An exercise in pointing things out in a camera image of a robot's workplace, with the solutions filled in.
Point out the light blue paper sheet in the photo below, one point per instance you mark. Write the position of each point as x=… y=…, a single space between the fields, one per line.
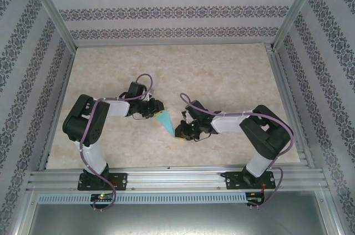
x=166 y=122

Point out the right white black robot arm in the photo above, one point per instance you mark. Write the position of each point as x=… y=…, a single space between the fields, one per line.
x=227 y=124

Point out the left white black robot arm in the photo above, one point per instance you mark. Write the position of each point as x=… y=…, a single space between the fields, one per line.
x=119 y=109

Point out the grey metal sheet panel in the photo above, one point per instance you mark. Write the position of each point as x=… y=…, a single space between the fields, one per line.
x=177 y=221

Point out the aluminium mounting rail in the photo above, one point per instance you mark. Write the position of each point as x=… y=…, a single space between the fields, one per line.
x=177 y=176

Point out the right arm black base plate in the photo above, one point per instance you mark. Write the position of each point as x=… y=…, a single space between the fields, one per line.
x=233 y=181

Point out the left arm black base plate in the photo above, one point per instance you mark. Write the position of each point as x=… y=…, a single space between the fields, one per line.
x=120 y=181

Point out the aluminium side rail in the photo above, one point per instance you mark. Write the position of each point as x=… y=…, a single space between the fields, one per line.
x=286 y=93
x=61 y=93

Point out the aluminium frame post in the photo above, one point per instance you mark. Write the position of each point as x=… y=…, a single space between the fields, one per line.
x=52 y=7
x=297 y=7

